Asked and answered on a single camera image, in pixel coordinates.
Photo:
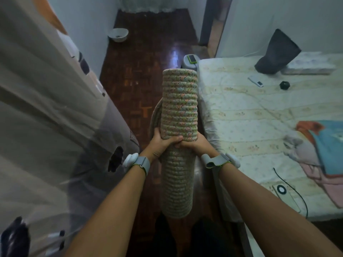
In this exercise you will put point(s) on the person's right hand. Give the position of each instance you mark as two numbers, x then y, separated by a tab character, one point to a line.
201	148

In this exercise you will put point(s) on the person's left hand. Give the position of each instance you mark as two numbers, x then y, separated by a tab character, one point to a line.
158	145

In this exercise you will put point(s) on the person's left thumb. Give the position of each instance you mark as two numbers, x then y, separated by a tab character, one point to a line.
174	140

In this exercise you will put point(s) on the person's right thumb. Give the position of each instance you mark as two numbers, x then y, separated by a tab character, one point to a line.
185	144

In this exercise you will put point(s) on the braided pastel rug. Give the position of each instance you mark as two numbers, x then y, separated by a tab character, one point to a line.
179	104

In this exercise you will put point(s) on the person's right forearm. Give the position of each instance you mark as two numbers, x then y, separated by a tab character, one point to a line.
262	211

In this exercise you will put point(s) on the person's left forearm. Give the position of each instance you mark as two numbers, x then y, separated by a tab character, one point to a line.
112	216

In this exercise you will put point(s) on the grey right wrist tracker band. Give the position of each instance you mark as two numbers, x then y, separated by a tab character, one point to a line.
218	160

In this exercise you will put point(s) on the grey wrist tracker band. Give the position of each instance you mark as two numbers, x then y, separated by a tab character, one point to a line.
218	160
142	163

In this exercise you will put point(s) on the grey left wrist tracker band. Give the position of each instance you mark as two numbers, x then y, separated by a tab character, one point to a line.
142	163

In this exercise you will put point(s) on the mattress with pale floral sheet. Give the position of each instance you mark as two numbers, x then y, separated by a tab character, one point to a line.
241	104

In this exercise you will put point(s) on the grey stool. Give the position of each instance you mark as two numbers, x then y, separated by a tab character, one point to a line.
185	64

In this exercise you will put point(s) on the phone with green case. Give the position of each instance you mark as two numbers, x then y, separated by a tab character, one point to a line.
192	58

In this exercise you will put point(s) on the white remote control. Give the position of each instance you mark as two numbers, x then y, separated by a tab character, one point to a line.
256	81

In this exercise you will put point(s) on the person's black trousers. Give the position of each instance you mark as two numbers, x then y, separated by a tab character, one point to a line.
206	238

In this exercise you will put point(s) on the pale grey garment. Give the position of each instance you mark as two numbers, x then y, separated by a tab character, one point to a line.
297	149

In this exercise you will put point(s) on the small black round object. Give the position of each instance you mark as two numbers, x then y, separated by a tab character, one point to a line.
284	85

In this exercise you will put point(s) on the white bowl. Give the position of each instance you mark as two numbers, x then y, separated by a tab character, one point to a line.
118	34

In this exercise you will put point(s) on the dark door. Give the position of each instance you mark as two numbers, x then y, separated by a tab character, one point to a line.
206	21

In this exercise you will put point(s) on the orange garment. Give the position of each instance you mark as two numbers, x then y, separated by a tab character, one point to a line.
308	128

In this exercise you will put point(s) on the dark grey bag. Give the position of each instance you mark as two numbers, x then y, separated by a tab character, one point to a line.
278	53

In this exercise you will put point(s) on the white lace curtain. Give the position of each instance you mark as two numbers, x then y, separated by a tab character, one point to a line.
152	3

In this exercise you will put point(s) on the blue garment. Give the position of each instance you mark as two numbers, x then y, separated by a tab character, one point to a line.
329	149

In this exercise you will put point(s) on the folded white blanket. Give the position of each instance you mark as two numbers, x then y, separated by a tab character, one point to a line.
308	65

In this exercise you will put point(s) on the pink garment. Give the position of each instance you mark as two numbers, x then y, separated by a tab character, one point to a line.
331	187

